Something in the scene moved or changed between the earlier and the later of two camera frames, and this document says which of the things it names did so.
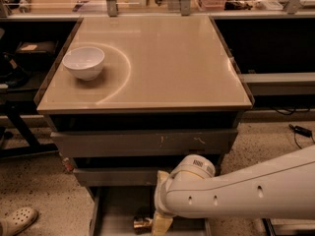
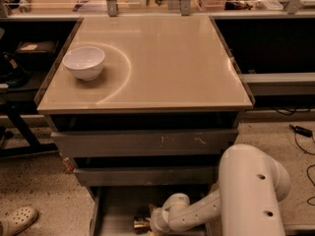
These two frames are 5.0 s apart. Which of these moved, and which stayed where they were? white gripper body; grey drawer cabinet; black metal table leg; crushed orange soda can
Moved: white gripper body
Stayed: black metal table leg; grey drawer cabinet; crushed orange soda can
